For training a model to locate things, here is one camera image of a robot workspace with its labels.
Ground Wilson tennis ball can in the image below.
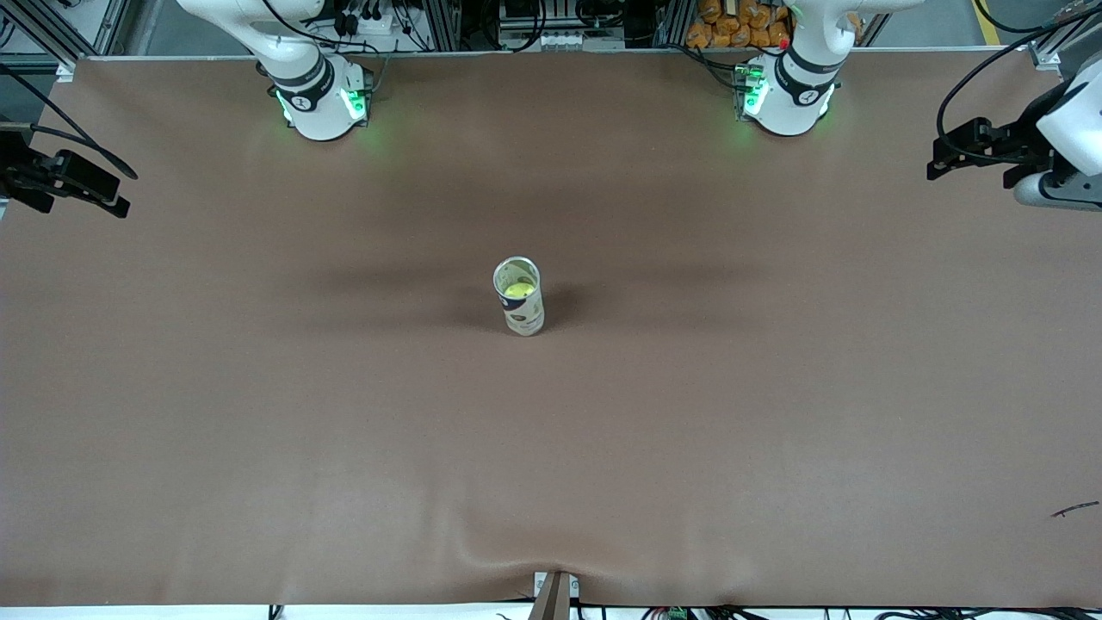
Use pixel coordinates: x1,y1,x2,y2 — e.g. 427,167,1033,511
492,256,546,338

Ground orange bagged items pile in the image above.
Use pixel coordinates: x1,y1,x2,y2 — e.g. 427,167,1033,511
685,0,795,50

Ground white power strip black plugs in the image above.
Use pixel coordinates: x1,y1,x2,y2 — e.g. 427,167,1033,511
331,0,407,37

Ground brown table mat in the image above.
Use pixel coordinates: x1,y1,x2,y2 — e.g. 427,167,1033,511
0,47,1102,609

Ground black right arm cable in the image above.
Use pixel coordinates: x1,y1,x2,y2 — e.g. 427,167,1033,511
0,62,139,181

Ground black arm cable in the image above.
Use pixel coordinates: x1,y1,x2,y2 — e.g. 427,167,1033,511
0,62,139,181
937,4,1102,160

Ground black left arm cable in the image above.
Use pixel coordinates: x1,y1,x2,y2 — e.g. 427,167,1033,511
937,4,1102,160

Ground aluminium frame profile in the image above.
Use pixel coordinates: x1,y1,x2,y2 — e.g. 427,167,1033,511
1029,0,1102,71
0,0,130,71

